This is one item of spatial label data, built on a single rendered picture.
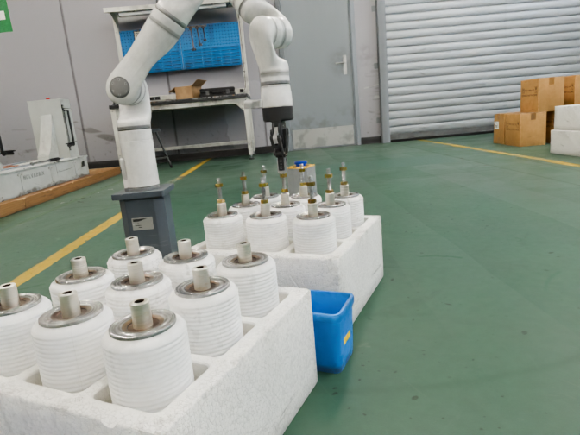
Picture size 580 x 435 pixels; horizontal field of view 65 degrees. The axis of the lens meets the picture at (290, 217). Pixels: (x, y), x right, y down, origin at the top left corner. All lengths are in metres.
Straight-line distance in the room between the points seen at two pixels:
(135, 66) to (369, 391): 0.98
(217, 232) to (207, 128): 5.28
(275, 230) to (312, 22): 5.47
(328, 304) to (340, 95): 5.49
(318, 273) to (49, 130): 3.97
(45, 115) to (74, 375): 4.25
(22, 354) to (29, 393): 0.08
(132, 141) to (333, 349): 0.81
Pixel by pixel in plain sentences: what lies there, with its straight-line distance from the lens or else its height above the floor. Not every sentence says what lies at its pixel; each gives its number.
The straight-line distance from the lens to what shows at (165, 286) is 0.71.
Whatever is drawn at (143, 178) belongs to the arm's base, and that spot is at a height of 0.34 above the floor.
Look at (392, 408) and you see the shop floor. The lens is 0.82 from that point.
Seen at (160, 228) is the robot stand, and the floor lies 0.19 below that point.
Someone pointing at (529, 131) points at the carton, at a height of 0.13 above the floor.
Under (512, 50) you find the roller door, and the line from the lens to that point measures 6.97.
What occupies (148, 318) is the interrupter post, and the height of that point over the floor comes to 0.26.
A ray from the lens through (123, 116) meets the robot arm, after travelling 1.40.
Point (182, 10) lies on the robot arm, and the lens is 1.34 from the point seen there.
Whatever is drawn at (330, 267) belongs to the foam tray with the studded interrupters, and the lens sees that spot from 0.95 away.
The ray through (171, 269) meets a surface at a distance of 0.78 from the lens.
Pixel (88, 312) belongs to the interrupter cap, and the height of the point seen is 0.25.
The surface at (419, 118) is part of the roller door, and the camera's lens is 6.49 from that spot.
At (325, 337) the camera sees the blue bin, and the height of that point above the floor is 0.07.
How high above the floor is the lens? 0.47
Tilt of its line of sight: 13 degrees down
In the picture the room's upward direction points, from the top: 5 degrees counter-clockwise
